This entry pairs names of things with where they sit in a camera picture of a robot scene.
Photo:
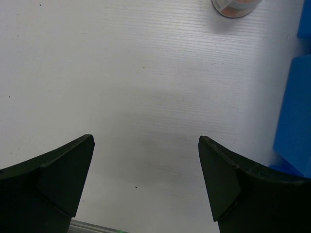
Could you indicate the left dark spice jar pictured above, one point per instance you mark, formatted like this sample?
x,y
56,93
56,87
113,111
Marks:
x,y
235,8

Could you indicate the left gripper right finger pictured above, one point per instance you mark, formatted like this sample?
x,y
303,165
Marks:
x,y
248,197

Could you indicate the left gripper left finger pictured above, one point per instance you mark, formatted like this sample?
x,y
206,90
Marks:
x,y
42,195

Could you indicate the blue three-compartment plastic bin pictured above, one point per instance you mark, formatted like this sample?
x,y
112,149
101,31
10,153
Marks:
x,y
293,134

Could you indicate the front aluminium rail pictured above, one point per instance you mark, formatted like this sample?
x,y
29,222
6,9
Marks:
x,y
83,227

